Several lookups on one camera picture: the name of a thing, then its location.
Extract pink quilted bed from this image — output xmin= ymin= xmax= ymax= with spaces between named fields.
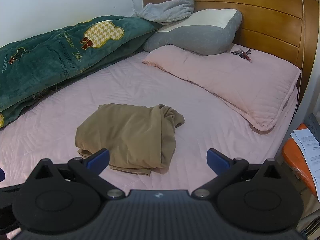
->
xmin=0 ymin=44 xmax=299 ymax=191

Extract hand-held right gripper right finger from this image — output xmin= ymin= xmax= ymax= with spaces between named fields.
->
xmin=191 ymin=148 xmax=291 ymax=200

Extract light grey fleece blanket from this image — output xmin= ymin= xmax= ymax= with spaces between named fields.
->
xmin=136 ymin=0 xmax=195 ymax=25

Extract green printed plush blanket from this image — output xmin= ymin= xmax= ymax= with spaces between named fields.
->
xmin=0 ymin=15 xmax=163 ymax=128

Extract pink quilted pillow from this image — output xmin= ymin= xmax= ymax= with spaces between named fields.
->
xmin=142 ymin=44 xmax=301 ymax=132

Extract khaki t-shirt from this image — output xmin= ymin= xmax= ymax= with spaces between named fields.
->
xmin=75 ymin=103 xmax=185 ymax=177

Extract white cable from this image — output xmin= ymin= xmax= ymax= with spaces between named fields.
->
xmin=299 ymin=0 xmax=308 ymax=73

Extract grey pillow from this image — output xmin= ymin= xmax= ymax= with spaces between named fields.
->
xmin=144 ymin=9 xmax=243 ymax=56

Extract bunch of keys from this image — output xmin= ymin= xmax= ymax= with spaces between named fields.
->
xmin=230 ymin=49 xmax=252 ymax=62

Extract orange chair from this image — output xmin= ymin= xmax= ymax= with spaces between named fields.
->
xmin=282 ymin=123 xmax=320 ymax=202

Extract wooden headboard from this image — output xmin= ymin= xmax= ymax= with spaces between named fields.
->
xmin=142 ymin=0 xmax=320 ymax=100

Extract dark grey cloth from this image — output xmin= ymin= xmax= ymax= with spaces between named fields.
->
xmin=304 ymin=113 xmax=320 ymax=136

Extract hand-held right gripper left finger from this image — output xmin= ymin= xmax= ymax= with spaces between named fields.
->
xmin=27 ymin=148 xmax=125 ymax=201

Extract white paper sheets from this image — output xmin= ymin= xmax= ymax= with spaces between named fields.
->
xmin=290 ymin=128 xmax=320 ymax=180

